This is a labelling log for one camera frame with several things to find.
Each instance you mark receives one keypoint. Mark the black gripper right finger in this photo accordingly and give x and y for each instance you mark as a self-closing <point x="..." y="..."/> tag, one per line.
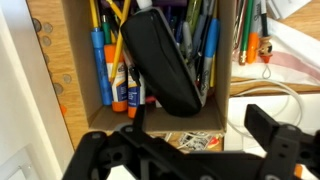
<point x="286" y="150"/>

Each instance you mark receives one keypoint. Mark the black oval case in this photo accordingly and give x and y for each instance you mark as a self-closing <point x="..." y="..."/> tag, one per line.
<point x="163" y="63"/>

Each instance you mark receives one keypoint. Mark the thick blue marker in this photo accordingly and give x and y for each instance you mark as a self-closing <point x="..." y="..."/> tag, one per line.
<point x="101" y="66"/>

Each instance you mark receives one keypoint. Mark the slim blue capped marker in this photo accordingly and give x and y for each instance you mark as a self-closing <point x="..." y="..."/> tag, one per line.
<point x="210" y="46"/>

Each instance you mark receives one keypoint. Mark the small pencil with wooden bead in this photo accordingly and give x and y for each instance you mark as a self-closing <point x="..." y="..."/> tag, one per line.
<point x="265" y="46"/>

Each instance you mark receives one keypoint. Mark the thick white marker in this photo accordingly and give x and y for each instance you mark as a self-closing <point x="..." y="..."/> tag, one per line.
<point x="144" y="3"/>

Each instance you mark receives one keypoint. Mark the white paper sheet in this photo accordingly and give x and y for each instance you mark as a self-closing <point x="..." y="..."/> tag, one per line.
<point x="240" y="110"/>

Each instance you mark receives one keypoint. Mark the white plastic bag red print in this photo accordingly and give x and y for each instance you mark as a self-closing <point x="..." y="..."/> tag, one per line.
<point x="293" y="56"/>

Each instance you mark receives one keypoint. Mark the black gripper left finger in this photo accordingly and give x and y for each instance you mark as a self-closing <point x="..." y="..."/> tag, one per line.
<point x="100" y="156"/>

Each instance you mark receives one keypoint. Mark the brown cardboard box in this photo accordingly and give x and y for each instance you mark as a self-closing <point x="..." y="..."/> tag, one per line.
<point x="76" y="66"/>

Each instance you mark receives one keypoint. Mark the green pencil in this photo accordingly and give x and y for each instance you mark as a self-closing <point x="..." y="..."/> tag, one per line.
<point x="246" y="30"/>

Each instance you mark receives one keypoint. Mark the green pen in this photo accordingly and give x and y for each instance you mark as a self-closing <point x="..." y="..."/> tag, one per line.
<point x="106" y="31"/>

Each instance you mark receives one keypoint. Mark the printed sticker card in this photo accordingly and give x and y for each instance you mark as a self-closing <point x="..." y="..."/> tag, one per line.
<point x="196" y="140"/>

